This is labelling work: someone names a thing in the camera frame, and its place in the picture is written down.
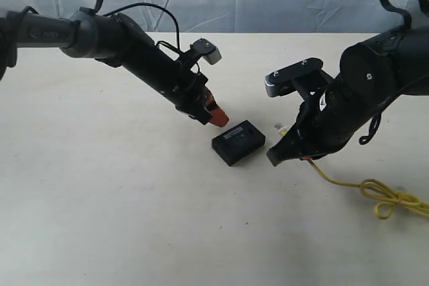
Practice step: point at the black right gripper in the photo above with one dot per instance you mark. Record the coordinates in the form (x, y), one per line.
(335, 115)

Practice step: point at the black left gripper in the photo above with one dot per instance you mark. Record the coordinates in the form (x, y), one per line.
(173, 79)

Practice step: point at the black network switch box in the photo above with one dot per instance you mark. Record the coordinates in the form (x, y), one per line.
(238, 142)

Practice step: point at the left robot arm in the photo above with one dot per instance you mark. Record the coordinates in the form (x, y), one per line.
(118, 41)

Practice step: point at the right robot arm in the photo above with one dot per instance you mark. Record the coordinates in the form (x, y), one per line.
(372, 75)

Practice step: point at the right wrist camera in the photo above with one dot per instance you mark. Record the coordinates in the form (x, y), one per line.
(305, 77)

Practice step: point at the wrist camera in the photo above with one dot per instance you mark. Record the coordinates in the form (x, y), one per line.
(206, 50)
(305, 77)

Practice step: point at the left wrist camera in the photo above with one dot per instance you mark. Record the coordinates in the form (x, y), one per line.
(206, 50)

